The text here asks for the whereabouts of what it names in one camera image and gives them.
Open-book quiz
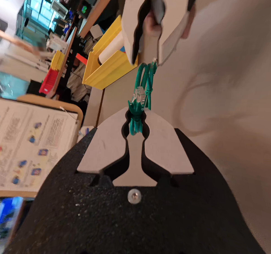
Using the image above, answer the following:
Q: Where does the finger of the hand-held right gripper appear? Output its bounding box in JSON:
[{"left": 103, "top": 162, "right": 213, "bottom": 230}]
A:
[
  {"left": 158, "top": 0, "right": 192, "bottom": 65},
  {"left": 122, "top": 0, "right": 149, "bottom": 65}
]

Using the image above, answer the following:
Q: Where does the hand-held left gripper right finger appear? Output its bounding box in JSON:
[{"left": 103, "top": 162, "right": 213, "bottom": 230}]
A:
[{"left": 141, "top": 109, "right": 194, "bottom": 182}]

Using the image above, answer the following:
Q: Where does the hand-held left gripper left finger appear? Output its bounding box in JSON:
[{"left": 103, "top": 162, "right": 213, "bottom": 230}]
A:
[{"left": 77, "top": 108, "right": 131, "bottom": 180}]

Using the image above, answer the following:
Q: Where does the white cylinder with black cap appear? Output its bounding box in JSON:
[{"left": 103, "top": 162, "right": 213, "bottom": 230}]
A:
[{"left": 98, "top": 31, "right": 126, "bottom": 65}]

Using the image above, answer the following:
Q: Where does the yellow plastic bin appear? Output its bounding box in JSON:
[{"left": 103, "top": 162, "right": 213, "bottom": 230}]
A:
[
  {"left": 50, "top": 51, "right": 66, "bottom": 71},
  {"left": 83, "top": 15, "right": 138, "bottom": 90}
]

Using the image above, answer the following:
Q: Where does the green cable coil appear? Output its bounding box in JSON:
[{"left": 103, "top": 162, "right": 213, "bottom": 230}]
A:
[{"left": 128, "top": 59, "right": 158, "bottom": 135}]

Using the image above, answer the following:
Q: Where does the person's right hand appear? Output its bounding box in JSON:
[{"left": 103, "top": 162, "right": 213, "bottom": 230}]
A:
[{"left": 143, "top": 4, "right": 196, "bottom": 39}]

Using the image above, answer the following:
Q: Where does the instruction sheet board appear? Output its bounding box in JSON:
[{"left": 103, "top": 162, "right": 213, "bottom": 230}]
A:
[{"left": 0, "top": 94, "right": 84, "bottom": 197}]

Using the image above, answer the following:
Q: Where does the red plastic bin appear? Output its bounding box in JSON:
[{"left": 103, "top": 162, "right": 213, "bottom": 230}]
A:
[{"left": 39, "top": 68, "right": 60, "bottom": 96}]

